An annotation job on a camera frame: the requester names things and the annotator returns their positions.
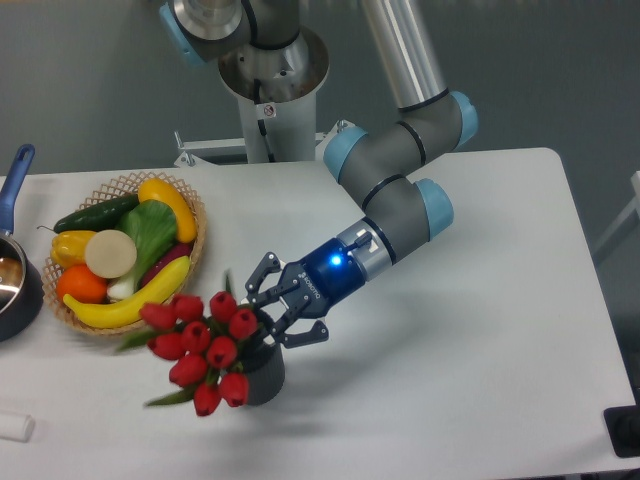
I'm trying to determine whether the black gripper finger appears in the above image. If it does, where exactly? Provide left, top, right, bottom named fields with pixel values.
left=245, top=252, right=285, bottom=299
left=282, top=320, right=329, bottom=349

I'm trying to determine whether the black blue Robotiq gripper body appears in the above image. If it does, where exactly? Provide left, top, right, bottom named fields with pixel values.
left=252, top=238, right=368, bottom=335

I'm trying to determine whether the red tulip bouquet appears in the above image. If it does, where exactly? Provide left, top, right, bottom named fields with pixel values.
left=117, top=274, right=260, bottom=417

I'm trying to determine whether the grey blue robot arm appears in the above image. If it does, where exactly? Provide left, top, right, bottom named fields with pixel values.
left=160, top=1, right=478, bottom=348

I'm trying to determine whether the dark grey ribbed vase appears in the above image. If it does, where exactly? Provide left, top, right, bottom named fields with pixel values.
left=239, top=310, right=285, bottom=406

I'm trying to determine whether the purple eggplant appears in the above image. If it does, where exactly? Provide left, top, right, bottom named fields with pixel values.
left=139, top=243, right=192, bottom=288

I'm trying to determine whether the green bok choy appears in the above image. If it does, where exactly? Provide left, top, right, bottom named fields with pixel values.
left=107, top=200, right=177, bottom=303

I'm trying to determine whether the woven wicker basket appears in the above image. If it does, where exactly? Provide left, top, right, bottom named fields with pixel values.
left=42, top=172, right=207, bottom=336

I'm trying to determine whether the yellow squash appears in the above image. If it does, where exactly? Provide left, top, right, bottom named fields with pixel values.
left=138, top=178, right=197, bottom=243

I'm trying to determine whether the yellow banana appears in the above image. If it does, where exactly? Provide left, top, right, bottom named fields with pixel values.
left=63, top=256, right=191, bottom=329

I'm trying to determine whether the beige round disc vegetable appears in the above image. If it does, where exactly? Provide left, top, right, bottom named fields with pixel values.
left=84, top=230, right=137, bottom=279

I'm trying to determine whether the green cucumber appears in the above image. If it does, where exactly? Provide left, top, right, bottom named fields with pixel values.
left=38, top=194, right=139, bottom=234

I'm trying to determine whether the orange fruit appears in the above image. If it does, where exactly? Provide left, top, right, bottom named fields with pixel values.
left=56, top=265, right=108, bottom=304

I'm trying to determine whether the yellow bell pepper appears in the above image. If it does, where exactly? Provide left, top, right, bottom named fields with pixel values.
left=50, top=230, right=96, bottom=269

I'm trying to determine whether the white cylinder object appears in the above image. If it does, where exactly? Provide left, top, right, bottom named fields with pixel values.
left=0, top=410, right=36, bottom=443

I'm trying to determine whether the white furniture piece right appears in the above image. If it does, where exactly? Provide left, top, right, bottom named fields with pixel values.
left=592, top=171, right=639, bottom=265

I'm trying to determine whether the black device at edge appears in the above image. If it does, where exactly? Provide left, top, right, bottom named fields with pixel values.
left=603, top=405, right=639, bottom=458

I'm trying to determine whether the white metal mounting frame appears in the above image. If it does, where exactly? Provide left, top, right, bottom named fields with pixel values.
left=173, top=119, right=355, bottom=167

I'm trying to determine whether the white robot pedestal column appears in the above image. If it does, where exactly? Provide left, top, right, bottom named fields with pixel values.
left=218, top=26, right=329, bottom=163

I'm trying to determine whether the dark saucepan blue handle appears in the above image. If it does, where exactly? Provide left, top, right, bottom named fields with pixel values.
left=1, top=144, right=43, bottom=342

